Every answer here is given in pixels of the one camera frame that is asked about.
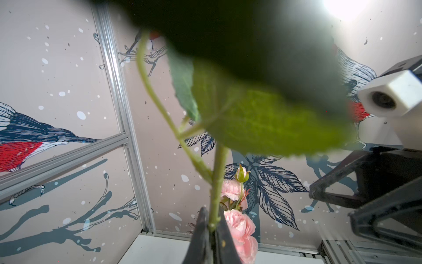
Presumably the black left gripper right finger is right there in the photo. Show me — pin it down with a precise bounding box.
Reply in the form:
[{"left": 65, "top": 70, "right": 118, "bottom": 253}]
[{"left": 215, "top": 208, "right": 242, "bottom": 264}]

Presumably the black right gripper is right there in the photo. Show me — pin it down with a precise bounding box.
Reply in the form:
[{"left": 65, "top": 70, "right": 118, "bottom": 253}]
[{"left": 309, "top": 147, "right": 422, "bottom": 254}]

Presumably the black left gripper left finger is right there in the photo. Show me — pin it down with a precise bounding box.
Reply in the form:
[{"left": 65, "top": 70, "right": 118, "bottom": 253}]
[{"left": 182, "top": 207, "right": 211, "bottom": 264}]

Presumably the pink carnation stem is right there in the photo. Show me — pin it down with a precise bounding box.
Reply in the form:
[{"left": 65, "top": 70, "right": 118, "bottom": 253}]
[{"left": 220, "top": 164, "right": 259, "bottom": 264}]

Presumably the white rose stem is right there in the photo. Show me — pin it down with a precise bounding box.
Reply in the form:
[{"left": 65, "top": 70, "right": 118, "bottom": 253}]
[{"left": 92, "top": 0, "right": 357, "bottom": 232}]

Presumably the aluminium rail base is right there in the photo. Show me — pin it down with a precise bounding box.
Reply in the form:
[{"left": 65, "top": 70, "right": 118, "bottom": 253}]
[{"left": 318, "top": 240, "right": 422, "bottom": 264}]

